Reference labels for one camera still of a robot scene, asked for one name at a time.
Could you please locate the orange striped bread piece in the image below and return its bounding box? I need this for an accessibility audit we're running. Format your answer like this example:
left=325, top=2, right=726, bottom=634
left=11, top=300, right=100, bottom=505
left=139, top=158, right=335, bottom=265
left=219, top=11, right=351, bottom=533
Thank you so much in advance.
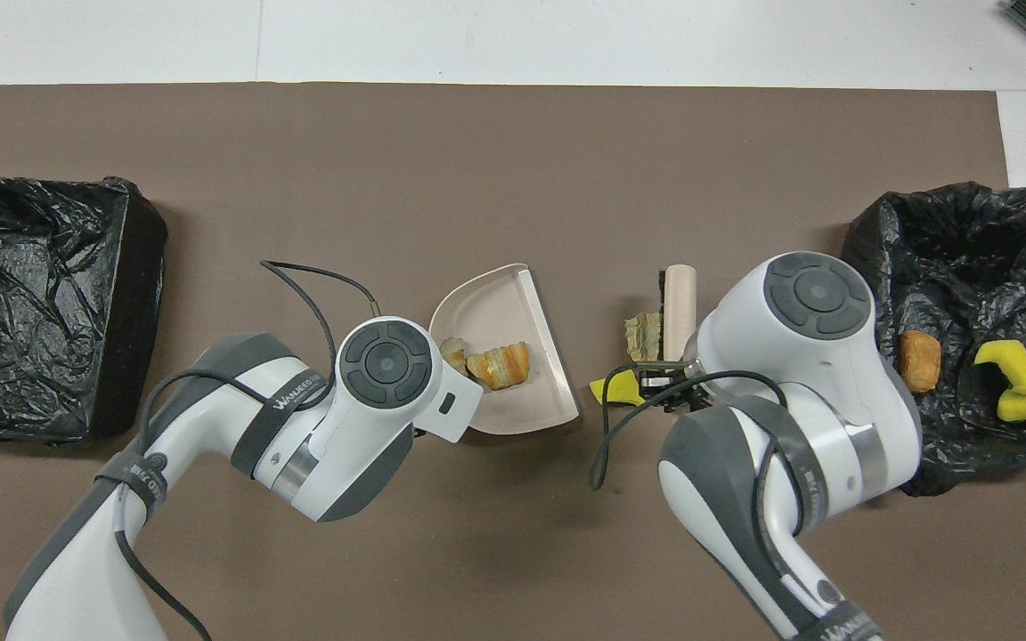
left=466, top=342, right=532, bottom=391

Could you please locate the notched yellow sponge piece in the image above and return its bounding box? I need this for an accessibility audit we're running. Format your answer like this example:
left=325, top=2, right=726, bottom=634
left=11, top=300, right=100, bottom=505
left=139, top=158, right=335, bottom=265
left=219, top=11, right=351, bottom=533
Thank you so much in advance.
left=974, top=340, right=1026, bottom=398

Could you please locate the beige hand brush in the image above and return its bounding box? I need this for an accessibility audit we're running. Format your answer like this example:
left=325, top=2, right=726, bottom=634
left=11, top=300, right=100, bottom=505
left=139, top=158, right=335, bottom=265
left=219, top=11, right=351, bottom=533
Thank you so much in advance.
left=655, top=264, right=698, bottom=361

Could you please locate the beige plastic dustpan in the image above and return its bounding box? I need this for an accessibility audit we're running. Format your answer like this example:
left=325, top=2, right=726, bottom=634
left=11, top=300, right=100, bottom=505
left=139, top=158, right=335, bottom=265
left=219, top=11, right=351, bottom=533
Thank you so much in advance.
left=428, top=263, right=581, bottom=436

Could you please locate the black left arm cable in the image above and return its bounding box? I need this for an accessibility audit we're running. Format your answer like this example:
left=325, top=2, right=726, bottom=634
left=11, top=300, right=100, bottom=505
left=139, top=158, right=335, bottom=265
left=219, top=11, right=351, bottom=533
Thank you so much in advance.
left=112, top=260, right=382, bottom=641

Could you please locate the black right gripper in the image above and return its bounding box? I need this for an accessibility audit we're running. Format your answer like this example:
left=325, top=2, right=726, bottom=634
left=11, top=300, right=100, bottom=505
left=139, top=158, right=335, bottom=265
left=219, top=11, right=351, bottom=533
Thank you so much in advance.
left=638, top=358, right=710, bottom=412

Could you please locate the brown bread roll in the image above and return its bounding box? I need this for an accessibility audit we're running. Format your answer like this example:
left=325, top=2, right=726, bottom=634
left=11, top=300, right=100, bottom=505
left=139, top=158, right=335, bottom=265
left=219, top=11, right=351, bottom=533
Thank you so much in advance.
left=900, top=331, right=942, bottom=394

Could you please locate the yellow sponge wedge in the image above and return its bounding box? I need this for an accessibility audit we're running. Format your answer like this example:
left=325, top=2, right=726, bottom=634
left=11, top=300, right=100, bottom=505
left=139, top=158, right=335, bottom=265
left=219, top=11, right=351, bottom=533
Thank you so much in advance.
left=590, top=369, right=647, bottom=408

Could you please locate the large brown table mat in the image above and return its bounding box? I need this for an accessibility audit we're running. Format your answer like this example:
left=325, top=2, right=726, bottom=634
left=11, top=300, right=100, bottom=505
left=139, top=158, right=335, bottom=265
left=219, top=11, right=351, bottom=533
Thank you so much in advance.
left=0, top=83, right=1026, bottom=641

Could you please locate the black bag lined bin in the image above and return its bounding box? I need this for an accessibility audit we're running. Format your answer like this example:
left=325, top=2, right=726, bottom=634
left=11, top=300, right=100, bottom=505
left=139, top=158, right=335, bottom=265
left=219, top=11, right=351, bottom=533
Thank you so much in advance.
left=843, top=182, right=1026, bottom=497
left=0, top=175, right=168, bottom=444

